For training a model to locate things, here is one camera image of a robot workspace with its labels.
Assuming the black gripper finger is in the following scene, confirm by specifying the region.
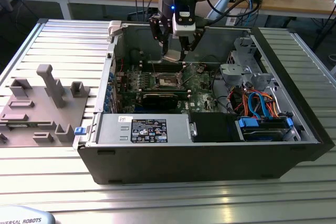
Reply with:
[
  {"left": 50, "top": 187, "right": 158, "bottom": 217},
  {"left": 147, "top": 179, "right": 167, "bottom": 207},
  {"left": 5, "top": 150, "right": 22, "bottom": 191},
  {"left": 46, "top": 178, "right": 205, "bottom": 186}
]
[
  {"left": 180, "top": 28, "right": 204, "bottom": 61},
  {"left": 148, "top": 14, "right": 171, "bottom": 56}
]

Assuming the silver topped CPU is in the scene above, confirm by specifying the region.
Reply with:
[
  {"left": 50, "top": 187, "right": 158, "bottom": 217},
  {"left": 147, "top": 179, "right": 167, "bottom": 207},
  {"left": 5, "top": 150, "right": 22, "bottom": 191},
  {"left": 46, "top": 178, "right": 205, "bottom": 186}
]
[{"left": 162, "top": 49, "right": 183, "bottom": 62}]

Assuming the black drive bay cover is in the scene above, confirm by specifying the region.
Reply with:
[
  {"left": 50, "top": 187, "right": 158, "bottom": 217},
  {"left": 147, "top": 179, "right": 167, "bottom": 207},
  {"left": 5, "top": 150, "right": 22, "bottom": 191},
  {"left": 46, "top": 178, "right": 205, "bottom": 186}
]
[{"left": 188, "top": 112, "right": 238, "bottom": 143}]

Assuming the beige case release latch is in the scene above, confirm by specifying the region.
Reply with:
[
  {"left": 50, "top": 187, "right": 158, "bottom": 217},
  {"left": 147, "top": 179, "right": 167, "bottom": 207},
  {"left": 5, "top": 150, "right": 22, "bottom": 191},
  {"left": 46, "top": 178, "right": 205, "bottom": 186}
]
[{"left": 108, "top": 20, "right": 123, "bottom": 37}]

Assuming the silver metal drive cage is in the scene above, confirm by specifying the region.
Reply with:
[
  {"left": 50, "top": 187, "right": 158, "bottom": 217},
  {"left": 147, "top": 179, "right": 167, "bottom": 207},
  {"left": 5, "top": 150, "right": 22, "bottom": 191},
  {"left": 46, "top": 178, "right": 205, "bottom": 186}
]
[{"left": 219, "top": 36, "right": 279, "bottom": 96}]

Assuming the green motherboard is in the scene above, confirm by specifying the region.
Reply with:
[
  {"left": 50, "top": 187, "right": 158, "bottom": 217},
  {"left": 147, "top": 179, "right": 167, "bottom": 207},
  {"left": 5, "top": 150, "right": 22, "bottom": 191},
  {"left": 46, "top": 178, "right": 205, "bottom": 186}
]
[{"left": 115, "top": 62, "right": 218, "bottom": 113}]

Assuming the pale blue tilted panel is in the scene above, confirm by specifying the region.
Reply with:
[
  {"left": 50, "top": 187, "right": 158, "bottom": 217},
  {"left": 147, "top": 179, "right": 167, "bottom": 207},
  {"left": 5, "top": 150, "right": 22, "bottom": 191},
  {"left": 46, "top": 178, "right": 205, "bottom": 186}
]
[{"left": 206, "top": 0, "right": 234, "bottom": 23}]

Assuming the black graphics card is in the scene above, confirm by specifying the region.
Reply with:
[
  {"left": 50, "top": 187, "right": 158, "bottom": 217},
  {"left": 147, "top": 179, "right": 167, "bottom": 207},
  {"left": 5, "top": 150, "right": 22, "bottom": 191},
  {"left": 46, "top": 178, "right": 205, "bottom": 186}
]
[{"left": 141, "top": 92, "right": 179, "bottom": 109}]

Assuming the grey power supply unit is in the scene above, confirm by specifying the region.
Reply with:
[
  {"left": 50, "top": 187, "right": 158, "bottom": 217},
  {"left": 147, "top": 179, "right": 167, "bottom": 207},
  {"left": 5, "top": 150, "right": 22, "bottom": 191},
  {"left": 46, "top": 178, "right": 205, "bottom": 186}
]
[{"left": 96, "top": 113, "right": 191, "bottom": 145}]

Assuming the hard disk in blue carrier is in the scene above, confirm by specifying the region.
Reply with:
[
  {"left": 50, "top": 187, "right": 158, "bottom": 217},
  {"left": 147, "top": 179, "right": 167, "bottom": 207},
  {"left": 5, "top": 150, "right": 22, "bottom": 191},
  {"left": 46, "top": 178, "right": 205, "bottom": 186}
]
[{"left": 235, "top": 117, "right": 294, "bottom": 143}]

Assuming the black and grey PC case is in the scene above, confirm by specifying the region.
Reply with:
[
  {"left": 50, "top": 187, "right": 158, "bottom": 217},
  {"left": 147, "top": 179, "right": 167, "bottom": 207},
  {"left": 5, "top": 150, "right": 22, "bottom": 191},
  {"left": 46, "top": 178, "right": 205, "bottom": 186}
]
[{"left": 72, "top": 20, "right": 335, "bottom": 185}]

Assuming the grey parts rack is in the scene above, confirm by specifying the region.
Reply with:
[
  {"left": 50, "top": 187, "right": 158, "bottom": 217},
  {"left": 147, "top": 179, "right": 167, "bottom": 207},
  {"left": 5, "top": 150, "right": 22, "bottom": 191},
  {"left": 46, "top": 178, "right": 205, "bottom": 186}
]
[{"left": 0, "top": 63, "right": 91, "bottom": 147}]

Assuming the grey Universal Robots pendant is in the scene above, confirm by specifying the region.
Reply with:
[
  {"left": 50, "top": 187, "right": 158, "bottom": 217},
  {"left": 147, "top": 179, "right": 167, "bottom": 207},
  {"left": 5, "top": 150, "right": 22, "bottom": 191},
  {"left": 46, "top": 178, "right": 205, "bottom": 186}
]
[{"left": 0, "top": 205, "right": 56, "bottom": 224}]

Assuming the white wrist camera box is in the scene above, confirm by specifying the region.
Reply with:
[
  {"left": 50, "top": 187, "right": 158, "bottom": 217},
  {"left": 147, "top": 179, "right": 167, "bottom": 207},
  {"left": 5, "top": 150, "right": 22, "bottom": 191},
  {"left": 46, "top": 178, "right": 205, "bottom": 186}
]
[{"left": 172, "top": 5, "right": 197, "bottom": 37}]

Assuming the metal locking lever wire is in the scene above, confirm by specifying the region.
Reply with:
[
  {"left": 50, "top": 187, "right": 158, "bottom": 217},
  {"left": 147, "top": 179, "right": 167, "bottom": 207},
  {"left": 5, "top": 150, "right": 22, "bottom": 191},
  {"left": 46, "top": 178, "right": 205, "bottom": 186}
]
[
  {"left": 148, "top": 53, "right": 159, "bottom": 82},
  {"left": 182, "top": 72, "right": 197, "bottom": 87}
]

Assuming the metal socket cover frame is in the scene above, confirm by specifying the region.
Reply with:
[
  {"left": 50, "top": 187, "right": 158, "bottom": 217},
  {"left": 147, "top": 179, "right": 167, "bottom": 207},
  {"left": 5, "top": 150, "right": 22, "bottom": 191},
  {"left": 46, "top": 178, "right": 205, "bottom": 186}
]
[{"left": 176, "top": 63, "right": 197, "bottom": 87}]

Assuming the black camera cable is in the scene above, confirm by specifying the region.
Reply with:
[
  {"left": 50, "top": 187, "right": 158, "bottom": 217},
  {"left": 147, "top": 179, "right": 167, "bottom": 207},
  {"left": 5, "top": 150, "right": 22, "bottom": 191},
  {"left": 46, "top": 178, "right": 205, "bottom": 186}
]
[{"left": 199, "top": 0, "right": 263, "bottom": 27}]

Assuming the black cable bundle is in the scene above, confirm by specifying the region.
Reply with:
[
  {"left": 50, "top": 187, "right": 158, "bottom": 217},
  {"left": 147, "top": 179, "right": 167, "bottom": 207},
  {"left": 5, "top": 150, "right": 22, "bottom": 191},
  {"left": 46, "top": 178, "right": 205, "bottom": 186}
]
[{"left": 211, "top": 70, "right": 233, "bottom": 114}]

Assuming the blue flat data cable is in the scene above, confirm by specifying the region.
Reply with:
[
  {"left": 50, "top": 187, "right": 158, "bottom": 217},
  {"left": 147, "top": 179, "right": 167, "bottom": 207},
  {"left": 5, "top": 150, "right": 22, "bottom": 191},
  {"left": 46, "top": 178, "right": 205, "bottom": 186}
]
[{"left": 248, "top": 91, "right": 271, "bottom": 120}]

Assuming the orange and red wire bundle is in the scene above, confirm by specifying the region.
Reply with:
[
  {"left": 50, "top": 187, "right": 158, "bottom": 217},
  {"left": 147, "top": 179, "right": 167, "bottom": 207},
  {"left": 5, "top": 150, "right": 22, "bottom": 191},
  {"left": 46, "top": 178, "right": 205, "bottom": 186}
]
[{"left": 227, "top": 89, "right": 280, "bottom": 119}]

